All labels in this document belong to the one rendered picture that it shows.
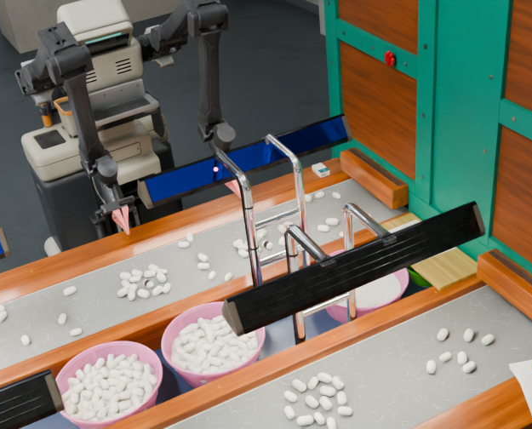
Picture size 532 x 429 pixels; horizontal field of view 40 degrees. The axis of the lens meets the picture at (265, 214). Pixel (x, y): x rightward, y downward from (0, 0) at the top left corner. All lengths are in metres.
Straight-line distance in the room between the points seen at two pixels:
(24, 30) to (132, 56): 4.04
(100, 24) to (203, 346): 1.08
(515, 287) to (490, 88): 0.49
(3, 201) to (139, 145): 1.79
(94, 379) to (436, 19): 1.24
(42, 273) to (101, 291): 0.20
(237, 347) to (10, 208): 2.54
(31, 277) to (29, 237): 1.66
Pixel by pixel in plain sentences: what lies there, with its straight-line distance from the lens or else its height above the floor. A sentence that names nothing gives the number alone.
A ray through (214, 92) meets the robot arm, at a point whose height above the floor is 1.15.
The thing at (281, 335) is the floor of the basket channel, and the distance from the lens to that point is 1.99.
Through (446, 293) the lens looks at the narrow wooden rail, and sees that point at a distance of 1.97.
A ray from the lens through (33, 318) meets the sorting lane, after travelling 2.14.
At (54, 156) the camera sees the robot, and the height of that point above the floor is 0.79.
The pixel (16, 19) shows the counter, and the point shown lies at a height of 0.28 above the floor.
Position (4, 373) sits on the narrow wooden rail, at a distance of 1.97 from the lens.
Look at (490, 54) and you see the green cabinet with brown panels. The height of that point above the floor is 1.37.
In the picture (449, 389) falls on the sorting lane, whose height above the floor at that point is 0.74.
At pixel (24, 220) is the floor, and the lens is 4.08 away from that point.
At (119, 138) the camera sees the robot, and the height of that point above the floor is 0.89.
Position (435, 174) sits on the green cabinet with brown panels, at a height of 0.95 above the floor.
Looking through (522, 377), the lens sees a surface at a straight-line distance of 1.77.
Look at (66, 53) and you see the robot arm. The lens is 1.97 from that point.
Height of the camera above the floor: 2.03
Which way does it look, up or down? 34 degrees down
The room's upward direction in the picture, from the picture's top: 7 degrees counter-clockwise
